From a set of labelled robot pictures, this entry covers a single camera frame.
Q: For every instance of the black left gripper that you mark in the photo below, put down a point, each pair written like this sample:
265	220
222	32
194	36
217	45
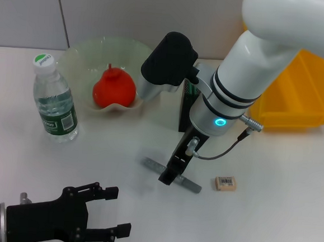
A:
42	221

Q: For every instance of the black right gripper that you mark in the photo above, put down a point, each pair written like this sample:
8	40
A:
183	153

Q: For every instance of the grey marker pen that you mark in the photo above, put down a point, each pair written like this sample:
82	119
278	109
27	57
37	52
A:
151	164

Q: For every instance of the beige eraser with barcode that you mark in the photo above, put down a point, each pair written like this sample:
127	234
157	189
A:
225	184

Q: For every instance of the green toothbrush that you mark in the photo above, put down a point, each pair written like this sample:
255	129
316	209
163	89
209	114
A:
192	90

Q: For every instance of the red-orange toy orange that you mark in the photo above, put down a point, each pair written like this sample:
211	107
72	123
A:
114	89

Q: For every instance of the clear green-label water bottle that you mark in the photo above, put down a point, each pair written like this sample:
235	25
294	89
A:
56	110

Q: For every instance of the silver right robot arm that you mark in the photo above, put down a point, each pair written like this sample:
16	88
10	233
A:
268	51

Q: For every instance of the black mesh pen holder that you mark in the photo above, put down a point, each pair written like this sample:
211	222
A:
185	114

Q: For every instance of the pale green glass fruit plate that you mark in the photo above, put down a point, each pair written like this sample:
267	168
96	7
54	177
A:
80	55

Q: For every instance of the left gripper silver pin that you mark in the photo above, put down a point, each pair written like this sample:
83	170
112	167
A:
24	197

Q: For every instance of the yellow plastic storage bin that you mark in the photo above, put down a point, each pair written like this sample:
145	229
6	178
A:
301	104

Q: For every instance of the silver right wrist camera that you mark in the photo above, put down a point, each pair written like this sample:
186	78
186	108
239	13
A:
169	65

